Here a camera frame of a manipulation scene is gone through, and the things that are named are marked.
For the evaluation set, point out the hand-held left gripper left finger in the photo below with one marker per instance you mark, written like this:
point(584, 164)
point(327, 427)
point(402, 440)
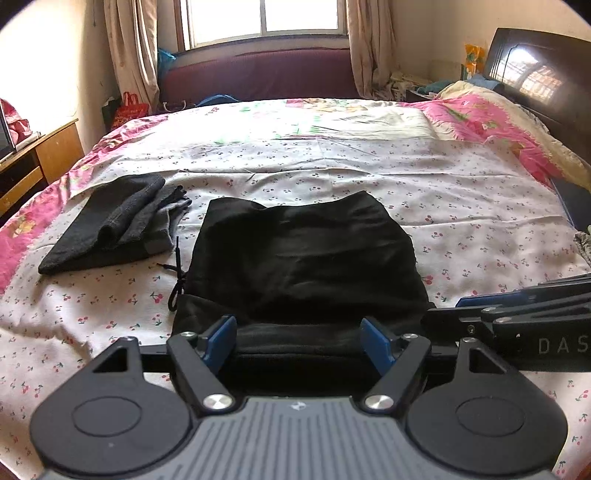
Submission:
point(224, 339)

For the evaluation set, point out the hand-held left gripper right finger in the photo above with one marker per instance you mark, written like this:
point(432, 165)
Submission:
point(374, 344)

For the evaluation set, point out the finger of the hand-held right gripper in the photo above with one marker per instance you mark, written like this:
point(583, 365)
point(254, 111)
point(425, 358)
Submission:
point(452, 321)
point(489, 300)

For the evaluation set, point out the black pants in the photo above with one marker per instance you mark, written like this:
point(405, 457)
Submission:
point(300, 258)

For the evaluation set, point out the folded grey pants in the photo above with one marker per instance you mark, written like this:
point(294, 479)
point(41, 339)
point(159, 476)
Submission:
point(111, 217)

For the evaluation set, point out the grey striped cloth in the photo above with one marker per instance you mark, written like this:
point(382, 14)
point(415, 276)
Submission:
point(584, 247)

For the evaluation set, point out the dark blue pillow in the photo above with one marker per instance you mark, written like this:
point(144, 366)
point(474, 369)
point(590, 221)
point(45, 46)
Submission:
point(572, 203)

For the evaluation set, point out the pink floral quilt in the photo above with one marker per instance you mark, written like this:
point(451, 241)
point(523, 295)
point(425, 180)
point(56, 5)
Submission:
point(498, 124)

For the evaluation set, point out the cherry print bed sheet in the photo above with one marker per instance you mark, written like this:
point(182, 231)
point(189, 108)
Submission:
point(323, 175)

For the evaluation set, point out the teal cloth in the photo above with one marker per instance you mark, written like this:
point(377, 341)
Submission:
point(434, 87)

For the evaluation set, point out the yellow orange bag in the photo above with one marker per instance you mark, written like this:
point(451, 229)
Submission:
point(473, 60)

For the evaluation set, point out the dark wooden headboard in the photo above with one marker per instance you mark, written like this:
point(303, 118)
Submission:
point(531, 60)

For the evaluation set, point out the red shopping bag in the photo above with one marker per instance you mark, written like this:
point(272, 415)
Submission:
point(131, 110)

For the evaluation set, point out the dark paper bag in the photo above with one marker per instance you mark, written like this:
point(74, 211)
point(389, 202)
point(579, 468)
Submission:
point(111, 113)

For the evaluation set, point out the wooden cabinet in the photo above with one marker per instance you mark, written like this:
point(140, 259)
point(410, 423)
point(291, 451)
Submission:
point(55, 147)

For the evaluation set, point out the maroon sofa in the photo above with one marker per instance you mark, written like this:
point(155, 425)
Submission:
point(258, 74)

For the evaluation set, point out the beige curtain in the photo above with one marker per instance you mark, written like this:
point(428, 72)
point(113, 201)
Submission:
point(131, 46)
point(371, 46)

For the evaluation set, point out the blue plastic bag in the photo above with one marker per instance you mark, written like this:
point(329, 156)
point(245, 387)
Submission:
point(166, 60)

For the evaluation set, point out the pink red bag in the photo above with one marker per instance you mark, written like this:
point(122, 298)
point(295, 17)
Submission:
point(16, 122)

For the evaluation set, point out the window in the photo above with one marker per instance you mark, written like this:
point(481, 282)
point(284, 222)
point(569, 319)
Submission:
point(263, 18)

